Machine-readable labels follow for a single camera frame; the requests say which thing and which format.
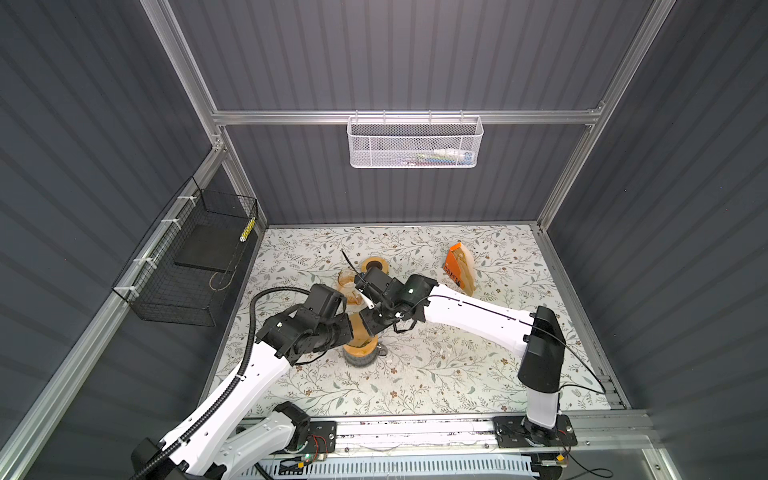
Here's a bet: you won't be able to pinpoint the white slotted cable duct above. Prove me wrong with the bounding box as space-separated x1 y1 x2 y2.
243 454 540 479

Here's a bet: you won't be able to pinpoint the black corrugated cable conduit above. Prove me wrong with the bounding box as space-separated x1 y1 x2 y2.
130 286 312 480

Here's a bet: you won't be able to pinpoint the grey glass carafe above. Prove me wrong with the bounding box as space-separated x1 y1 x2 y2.
342 346 388 368

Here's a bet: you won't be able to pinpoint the orange glass carafe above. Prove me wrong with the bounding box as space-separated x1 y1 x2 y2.
337 268 362 305

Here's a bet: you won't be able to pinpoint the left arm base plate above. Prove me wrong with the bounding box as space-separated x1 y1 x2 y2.
280 420 338 455

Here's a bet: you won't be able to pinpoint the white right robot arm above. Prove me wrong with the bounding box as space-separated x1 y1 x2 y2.
355 268 566 431

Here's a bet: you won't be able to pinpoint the yellow marker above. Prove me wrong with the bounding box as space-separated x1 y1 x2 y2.
239 217 257 243

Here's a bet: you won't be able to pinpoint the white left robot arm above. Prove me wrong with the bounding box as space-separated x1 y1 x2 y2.
132 284 352 479

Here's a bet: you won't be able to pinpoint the orange coffee filter pack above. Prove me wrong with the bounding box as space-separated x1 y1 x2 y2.
443 243 476 296

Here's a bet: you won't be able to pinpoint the items in white basket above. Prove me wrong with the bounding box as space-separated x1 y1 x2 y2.
398 148 476 167

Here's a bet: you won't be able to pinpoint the white wire basket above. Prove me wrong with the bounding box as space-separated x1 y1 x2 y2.
346 114 484 169

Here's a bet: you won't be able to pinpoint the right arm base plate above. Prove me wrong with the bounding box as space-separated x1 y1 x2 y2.
492 414 578 448

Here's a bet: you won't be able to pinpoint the bamboo ring holder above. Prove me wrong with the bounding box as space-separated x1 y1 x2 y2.
343 336 378 358
361 256 389 274

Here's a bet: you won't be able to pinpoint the black flat pad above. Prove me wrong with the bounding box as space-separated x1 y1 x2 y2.
174 225 245 273

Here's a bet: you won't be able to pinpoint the black wire basket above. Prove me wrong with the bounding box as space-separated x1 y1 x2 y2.
113 180 259 327

